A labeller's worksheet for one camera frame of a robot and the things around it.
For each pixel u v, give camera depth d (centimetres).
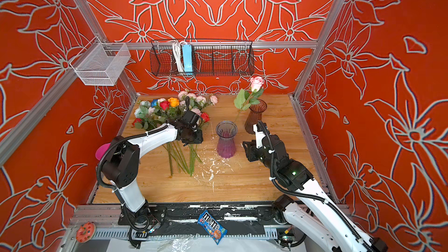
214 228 70
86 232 68
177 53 88
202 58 98
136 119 103
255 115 90
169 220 73
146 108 106
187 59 90
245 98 71
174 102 104
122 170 47
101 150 77
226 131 83
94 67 84
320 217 44
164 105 99
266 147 52
